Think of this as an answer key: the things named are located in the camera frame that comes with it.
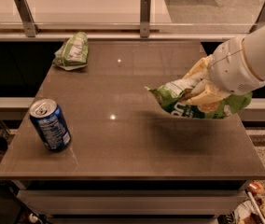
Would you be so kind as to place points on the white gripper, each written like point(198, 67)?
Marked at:
point(231, 66)

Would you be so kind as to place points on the green rice chip bag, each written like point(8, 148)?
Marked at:
point(169, 97)

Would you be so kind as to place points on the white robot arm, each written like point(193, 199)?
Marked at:
point(254, 52)

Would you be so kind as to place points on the green jalapeno chip bag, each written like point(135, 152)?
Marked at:
point(73, 54)

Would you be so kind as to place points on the blue soda can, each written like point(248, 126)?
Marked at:
point(47, 117)

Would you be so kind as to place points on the glass barrier panel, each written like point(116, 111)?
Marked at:
point(169, 16)

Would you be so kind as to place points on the middle metal bracket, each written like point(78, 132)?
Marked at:
point(145, 9)

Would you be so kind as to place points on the wire basket with snacks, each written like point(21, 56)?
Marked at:
point(252, 210)

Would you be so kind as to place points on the left metal bracket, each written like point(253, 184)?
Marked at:
point(29, 27)

